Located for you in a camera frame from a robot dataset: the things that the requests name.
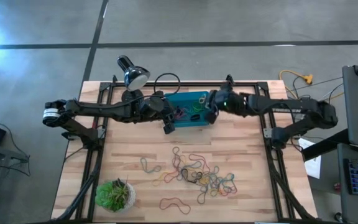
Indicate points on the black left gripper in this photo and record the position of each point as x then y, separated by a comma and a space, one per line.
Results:
157, 109

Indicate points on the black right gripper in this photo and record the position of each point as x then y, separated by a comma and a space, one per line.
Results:
228, 102

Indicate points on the green rubber band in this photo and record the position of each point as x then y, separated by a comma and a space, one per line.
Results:
197, 109
228, 179

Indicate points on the wide black rubber band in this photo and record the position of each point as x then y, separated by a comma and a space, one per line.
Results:
190, 117

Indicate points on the dark brown rubber band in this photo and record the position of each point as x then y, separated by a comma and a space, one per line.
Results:
175, 161

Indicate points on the teal rubber band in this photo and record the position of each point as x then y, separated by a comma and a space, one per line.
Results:
143, 165

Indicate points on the thin black rubber band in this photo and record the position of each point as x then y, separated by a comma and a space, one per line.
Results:
186, 180

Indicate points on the long yellow rubber band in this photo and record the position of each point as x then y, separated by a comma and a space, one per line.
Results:
158, 180

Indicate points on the dark grey rubber band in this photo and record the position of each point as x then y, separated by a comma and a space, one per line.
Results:
204, 193

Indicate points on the long red rubber band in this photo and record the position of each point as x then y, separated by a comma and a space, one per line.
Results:
166, 199

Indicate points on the orange red rubber band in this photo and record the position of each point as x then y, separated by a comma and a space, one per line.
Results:
232, 188

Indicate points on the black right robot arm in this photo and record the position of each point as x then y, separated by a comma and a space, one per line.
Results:
291, 107

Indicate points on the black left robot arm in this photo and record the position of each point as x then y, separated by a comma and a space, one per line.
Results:
104, 109

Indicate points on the teal plastic bin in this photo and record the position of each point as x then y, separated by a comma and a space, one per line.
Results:
185, 99

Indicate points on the black desk lamp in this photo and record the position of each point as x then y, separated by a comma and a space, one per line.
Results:
135, 77

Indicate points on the green succulent in pot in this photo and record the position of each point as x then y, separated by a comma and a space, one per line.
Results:
113, 194

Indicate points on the black desk leg bar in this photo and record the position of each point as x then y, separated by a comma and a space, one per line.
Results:
322, 146

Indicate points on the white paper sheet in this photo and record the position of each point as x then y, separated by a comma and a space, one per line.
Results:
312, 168

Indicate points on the small red object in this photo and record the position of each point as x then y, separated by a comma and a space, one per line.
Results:
337, 187

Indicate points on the dark desk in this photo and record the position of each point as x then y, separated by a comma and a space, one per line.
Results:
343, 205

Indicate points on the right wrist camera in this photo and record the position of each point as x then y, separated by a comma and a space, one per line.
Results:
212, 118

